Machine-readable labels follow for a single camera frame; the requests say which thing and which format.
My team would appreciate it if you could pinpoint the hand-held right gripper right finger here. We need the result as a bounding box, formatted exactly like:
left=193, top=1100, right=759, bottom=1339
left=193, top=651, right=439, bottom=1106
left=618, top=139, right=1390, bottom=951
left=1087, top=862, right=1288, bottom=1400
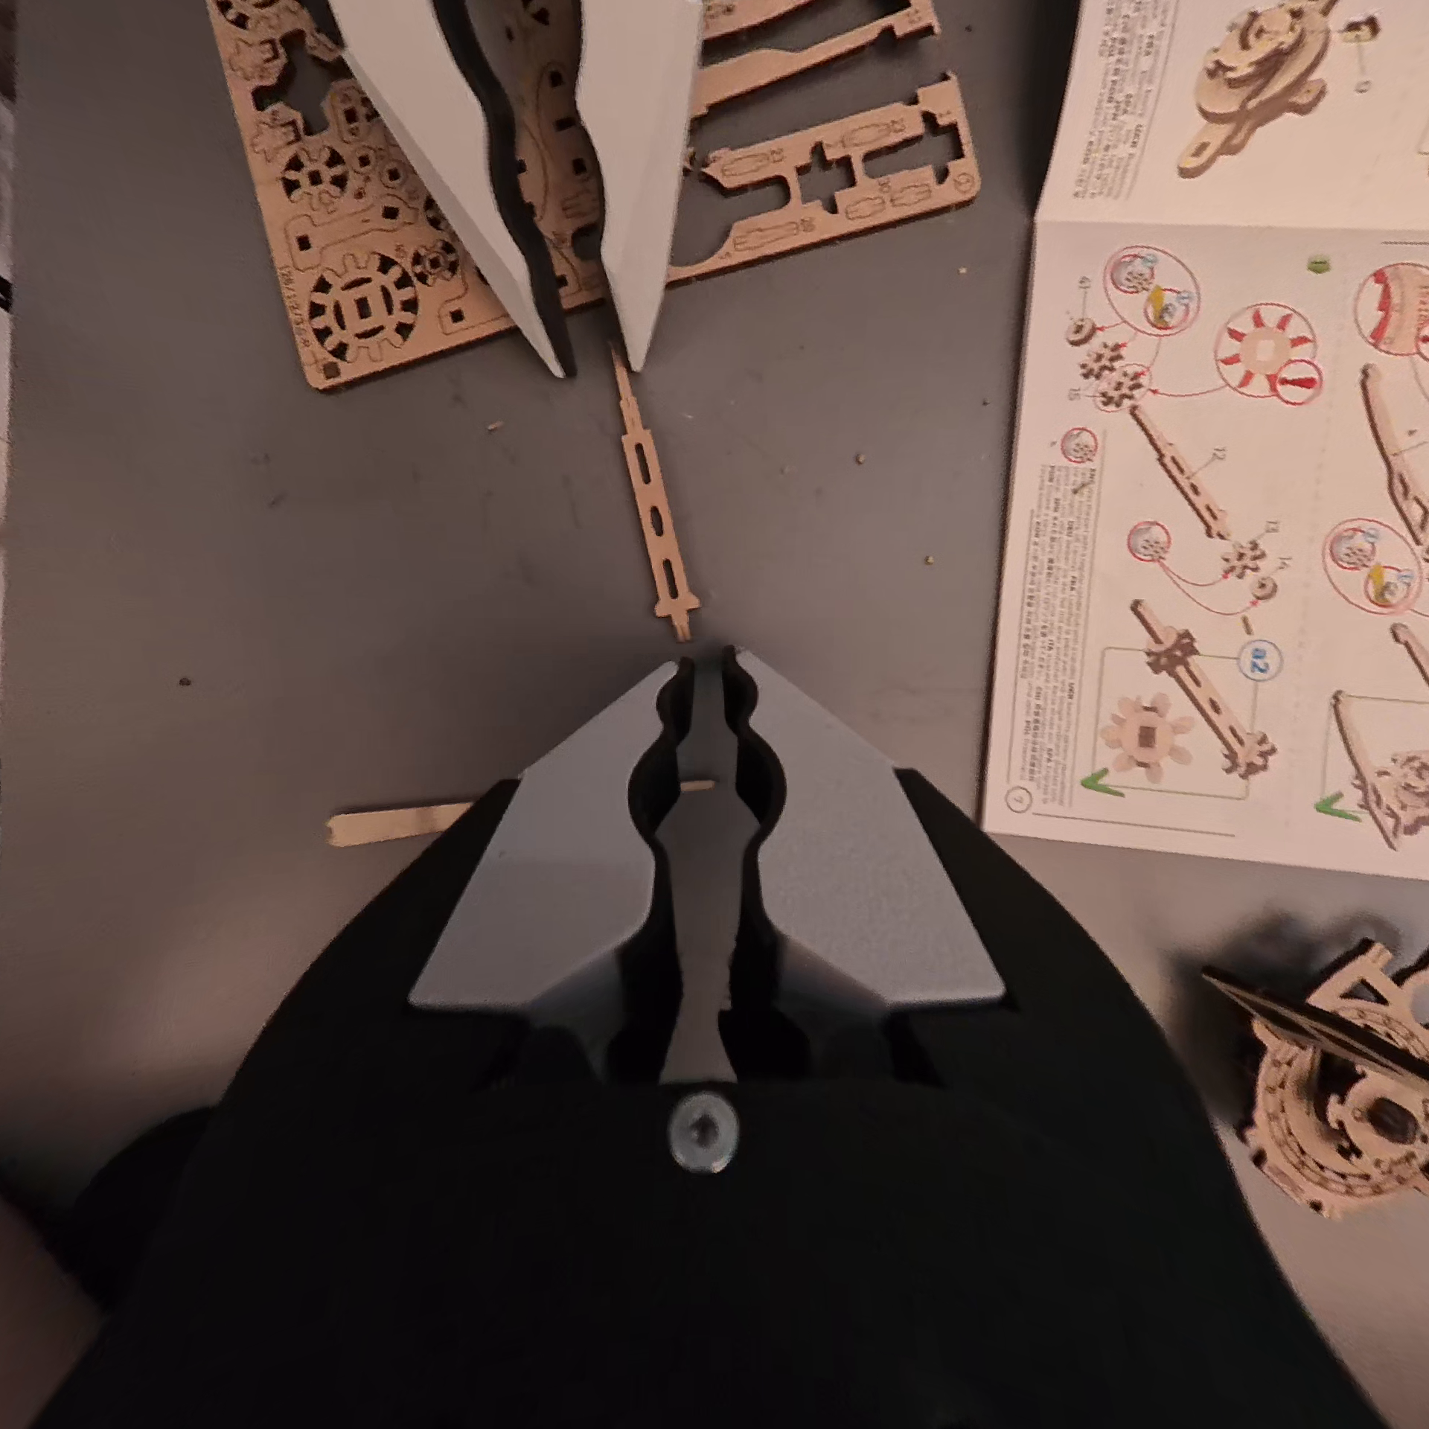
left=718, top=644, right=1009, bottom=1075

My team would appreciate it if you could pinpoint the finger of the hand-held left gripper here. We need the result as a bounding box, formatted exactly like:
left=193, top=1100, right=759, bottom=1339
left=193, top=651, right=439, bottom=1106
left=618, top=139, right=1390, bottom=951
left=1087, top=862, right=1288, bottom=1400
left=575, top=0, right=708, bottom=374
left=327, top=0, right=579, bottom=381

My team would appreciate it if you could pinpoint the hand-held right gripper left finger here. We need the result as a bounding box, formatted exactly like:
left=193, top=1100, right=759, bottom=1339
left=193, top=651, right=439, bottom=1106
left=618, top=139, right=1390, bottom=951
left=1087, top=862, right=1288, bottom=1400
left=407, top=658, right=696, bottom=1080

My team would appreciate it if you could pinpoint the wooden laser-cut parts sheet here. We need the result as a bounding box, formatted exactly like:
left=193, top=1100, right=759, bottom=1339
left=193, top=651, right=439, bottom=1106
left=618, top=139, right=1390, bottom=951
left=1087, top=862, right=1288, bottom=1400
left=206, top=0, right=984, bottom=394

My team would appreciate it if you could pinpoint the slotted wooden shaft piece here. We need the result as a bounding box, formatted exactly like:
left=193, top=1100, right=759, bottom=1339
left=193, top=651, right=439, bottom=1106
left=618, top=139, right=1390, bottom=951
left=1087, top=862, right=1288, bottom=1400
left=608, top=343, right=705, bottom=644

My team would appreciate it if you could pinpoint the round wooden model assembly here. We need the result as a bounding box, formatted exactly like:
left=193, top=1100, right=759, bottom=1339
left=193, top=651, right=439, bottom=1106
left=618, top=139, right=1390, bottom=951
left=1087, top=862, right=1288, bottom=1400
left=1200, top=940, right=1429, bottom=1221

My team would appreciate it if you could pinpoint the thin wooden stick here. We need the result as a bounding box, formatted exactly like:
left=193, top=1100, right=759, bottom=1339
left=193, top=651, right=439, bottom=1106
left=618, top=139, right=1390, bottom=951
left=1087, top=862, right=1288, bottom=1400
left=327, top=777, right=718, bottom=850

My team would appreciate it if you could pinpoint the illustrated instruction booklet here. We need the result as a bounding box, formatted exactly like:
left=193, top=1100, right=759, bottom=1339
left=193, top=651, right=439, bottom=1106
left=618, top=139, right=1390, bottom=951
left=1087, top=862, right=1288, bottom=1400
left=980, top=0, right=1429, bottom=883

